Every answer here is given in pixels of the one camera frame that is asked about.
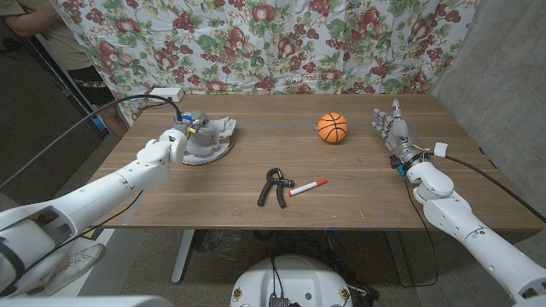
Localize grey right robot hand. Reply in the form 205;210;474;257
370;99;431;174

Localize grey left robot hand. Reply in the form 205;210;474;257
172;109;221;148

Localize grey shirt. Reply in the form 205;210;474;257
185;116;238;158

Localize paper plate with gold rim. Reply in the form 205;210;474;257
182;130;236;166

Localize black hand grip exerciser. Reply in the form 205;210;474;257
257;167;295;210

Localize white marker with orange cap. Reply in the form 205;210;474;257
288;177;329;198

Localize person in beige shirt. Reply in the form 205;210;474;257
0;0;129;140

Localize white power strip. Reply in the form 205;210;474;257
148;87;186;103

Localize small orange basketball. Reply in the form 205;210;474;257
317;112;349;144

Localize long grey tape strip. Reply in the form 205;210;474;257
234;122;413;131

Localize floral fruit print backdrop cloth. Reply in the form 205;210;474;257
50;0;481;125

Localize white table leg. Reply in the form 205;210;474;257
171;229;196;285

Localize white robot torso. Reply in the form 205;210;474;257
229;254;354;307

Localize person with white sneaker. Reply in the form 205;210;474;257
25;242;106;296

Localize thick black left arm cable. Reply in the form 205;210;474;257
0;94;183;191

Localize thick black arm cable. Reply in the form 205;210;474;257
445;155;546;225
0;94;183;191

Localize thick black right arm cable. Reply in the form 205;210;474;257
445;155;546;225

